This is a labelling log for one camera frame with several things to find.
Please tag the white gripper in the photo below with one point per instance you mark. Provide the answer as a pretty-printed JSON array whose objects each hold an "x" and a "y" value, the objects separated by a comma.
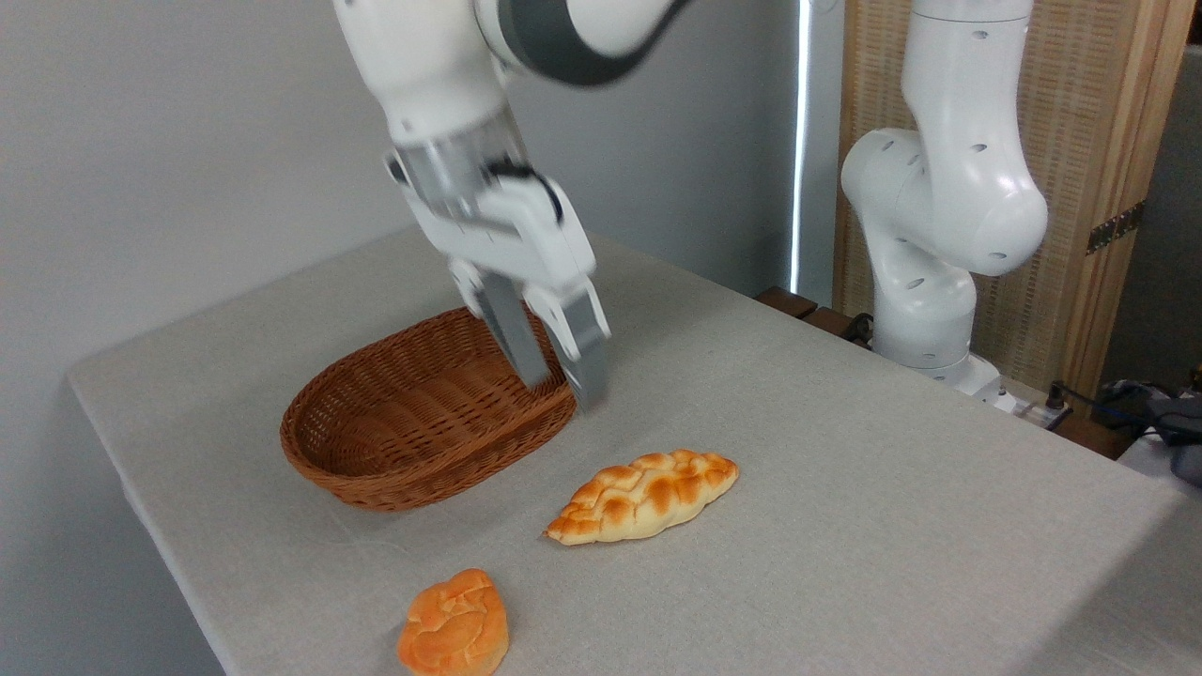
[{"x": 526, "y": 239}]

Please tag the braided golden bread loaf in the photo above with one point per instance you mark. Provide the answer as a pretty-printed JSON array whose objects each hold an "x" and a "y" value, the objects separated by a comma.
[{"x": 643, "y": 496}]

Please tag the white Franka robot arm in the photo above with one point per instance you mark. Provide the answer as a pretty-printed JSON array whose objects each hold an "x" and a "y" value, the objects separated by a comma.
[{"x": 423, "y": 56}]

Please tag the round orange bread roll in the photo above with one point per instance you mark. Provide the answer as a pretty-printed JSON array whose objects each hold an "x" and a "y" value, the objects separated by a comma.
[{"x": 455, "y": 627}]

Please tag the brown wicker oval basket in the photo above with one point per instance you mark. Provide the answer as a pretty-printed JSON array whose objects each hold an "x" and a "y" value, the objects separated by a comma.
[{"x": 413, "y": 422}]

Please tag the small white flange box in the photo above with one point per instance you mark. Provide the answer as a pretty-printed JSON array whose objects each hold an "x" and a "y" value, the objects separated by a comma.
[{"x": 396, "y": 169}]

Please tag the dark brown wooden block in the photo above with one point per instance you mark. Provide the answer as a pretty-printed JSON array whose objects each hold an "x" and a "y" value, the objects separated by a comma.
[
  {"x": 787, "y": 302},
  {"x": 831, "y": 324}
]

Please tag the grey fabric tablecloth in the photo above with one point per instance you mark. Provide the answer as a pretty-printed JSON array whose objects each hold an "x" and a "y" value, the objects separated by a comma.
[{"x": 845, "y": 526}]

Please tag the dark metal screen hinge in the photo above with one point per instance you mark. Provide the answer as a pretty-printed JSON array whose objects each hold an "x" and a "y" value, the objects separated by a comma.
[{"x": 1116, "y": 228}]

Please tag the grey blue bag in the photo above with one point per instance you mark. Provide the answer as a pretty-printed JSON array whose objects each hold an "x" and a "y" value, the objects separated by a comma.
[{"x": 1169, "y": 422}]

